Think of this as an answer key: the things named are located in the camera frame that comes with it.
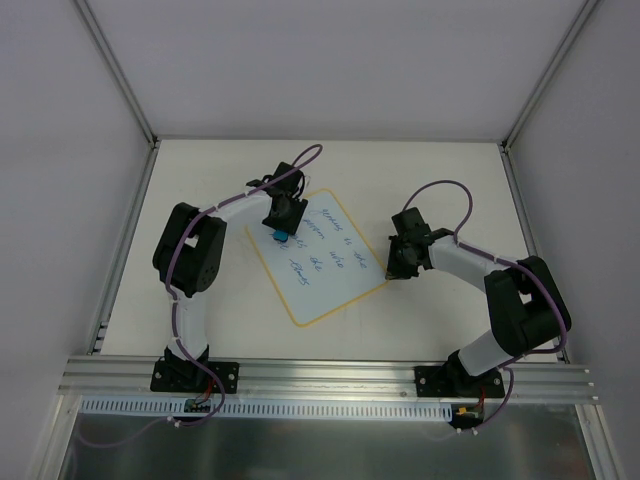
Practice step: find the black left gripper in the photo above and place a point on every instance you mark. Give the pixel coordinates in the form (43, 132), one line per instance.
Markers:
(283, 216)

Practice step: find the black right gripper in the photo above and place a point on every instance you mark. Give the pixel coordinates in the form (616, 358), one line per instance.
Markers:
(400, 258)

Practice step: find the aluminium mounting rail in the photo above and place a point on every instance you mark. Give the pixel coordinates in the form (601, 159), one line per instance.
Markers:
(535, 383)

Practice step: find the yellow framed whiteboard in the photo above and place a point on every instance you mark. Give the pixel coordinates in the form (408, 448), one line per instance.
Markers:
(326, 266)

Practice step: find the blue whiteboard eraser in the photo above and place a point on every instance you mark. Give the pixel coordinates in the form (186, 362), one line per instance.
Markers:
(280, 236)

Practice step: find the right aluminium frame post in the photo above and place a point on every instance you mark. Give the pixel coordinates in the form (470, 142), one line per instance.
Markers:
(585, 12)

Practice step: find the aluminium frame post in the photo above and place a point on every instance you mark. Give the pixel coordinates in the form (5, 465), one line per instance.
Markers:
(585, 12)
(114, 68)

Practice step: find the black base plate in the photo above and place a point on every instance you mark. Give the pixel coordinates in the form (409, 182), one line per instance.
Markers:
(185, 377)
(440, 382)

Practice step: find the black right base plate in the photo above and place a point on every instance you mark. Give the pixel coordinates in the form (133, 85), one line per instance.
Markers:
(440, 382)

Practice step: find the table edge rail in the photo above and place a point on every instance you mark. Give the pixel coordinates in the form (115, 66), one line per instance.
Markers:
(113, 280)
(559, 346)

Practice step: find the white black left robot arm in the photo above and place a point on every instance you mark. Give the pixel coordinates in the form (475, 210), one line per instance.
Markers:
(187, 259)

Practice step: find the white slotted cable duct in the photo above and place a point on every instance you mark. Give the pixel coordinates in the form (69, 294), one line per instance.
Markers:
(264, 408)

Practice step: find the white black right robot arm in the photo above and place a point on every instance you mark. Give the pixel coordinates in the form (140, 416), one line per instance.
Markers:
(524, 306)

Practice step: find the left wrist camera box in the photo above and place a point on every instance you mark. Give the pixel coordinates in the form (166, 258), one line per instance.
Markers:
(286, 179)

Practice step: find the right table edge rail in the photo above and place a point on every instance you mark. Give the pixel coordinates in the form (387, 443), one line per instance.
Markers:
(559, 346)

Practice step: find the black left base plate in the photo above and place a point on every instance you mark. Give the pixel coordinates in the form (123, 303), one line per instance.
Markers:
(185, 377)

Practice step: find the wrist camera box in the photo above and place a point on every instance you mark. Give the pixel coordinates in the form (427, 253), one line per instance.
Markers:
(286, 179)
(409, 224)

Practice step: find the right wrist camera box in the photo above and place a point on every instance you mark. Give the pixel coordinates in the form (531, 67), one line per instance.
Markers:
(409, 224)

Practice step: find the left aluminium frame post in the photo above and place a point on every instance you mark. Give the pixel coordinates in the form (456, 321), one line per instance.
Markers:
(114, 68)

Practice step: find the left table edge rail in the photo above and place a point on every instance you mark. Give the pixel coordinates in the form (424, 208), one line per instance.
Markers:
(113, 280)

